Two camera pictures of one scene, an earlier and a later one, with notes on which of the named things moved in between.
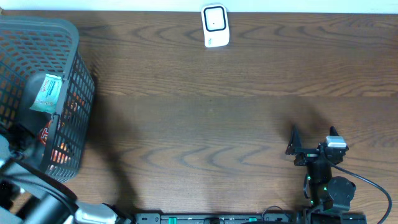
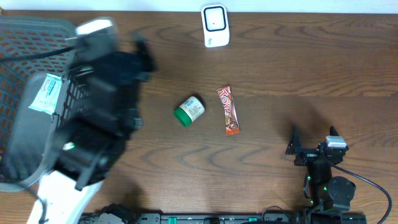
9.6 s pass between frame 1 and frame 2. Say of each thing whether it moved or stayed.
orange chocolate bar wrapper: moved
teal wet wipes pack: stayed
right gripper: stayed
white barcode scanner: stayed
